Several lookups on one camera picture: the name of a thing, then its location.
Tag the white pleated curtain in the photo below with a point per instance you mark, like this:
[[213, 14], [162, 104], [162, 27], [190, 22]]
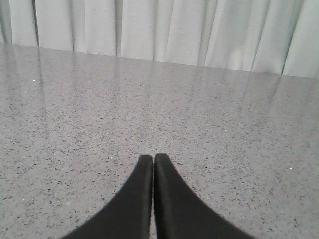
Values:
[[275, 36]]

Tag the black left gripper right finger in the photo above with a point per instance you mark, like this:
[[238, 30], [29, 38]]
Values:
[[180, 214]]

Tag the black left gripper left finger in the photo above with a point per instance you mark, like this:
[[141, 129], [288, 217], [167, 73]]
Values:
[[128, 214]]

